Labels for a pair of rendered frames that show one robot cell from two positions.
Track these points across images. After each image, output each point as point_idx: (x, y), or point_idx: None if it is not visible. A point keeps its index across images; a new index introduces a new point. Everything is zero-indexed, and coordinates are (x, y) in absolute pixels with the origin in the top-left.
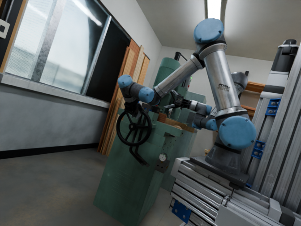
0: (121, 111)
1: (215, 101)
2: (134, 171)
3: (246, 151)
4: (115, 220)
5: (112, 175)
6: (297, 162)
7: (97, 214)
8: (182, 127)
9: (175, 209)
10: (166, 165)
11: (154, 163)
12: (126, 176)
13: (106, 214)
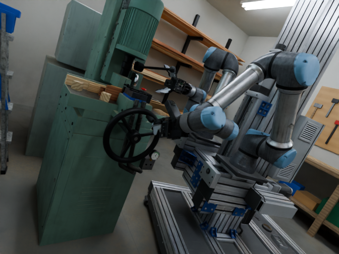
0: (77, 100)
1: (278, 133)
2: (111, 179)
3: (238, 141)
4: (88, 238)
5: (73, 198)
6: None
7: (63, 251)
8: (158, 107)
9: (205, 207)
10: (155, 161)
11: (138, 162)
12: (98, 189)
13: (71, 241)
